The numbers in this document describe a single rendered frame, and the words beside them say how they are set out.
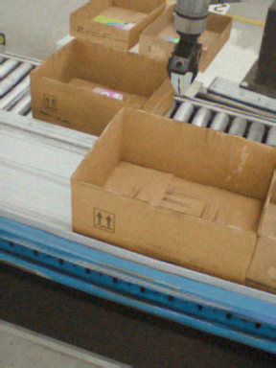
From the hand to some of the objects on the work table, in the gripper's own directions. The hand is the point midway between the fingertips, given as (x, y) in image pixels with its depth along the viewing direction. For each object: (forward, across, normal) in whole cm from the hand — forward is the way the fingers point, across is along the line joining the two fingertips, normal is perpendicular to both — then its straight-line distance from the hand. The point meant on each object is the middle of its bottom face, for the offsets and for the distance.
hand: (179, 92), depth 156 cm
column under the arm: (+19, -27, -56) cm, 65 cm away
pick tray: (+19, +14, -69) cm, 73 cm away
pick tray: (+19, +46, -72) cm, 88 cm away
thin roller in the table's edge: (+21, -16, -39) cm, 47 cm away
